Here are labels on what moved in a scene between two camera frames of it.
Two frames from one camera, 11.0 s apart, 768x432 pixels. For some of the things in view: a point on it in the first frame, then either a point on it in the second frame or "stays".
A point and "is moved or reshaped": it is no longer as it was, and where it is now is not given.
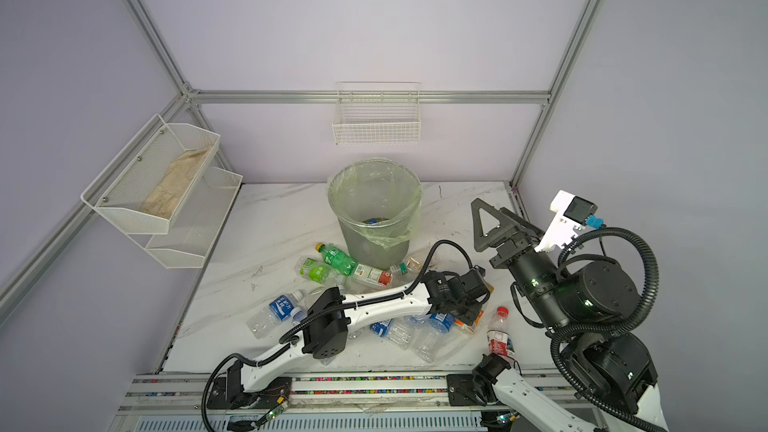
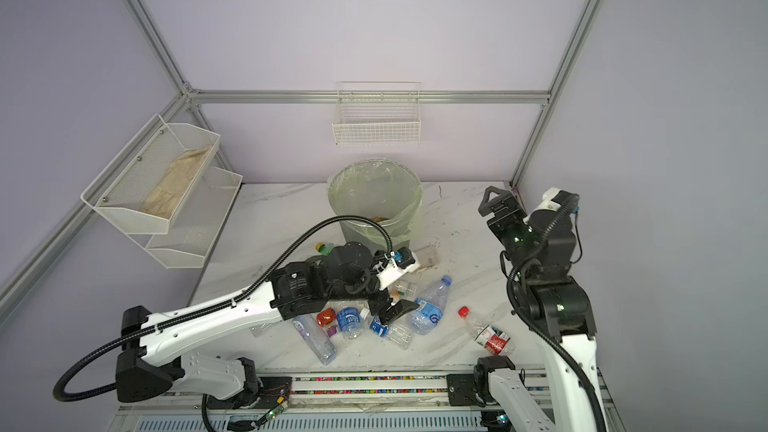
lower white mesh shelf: x=196 y=222 stays
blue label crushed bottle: x=397 y=330 stays
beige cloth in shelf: x=163 y=199 stays
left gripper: x=471 y=316 → x=397 y=309
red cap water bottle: x=498 y=338 is moved or reshaped
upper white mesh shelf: x=148 y=183 stays
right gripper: x=499 y=232 → x=508 y=208
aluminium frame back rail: x=517 y=97 stays
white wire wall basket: x=377 y=113 stays
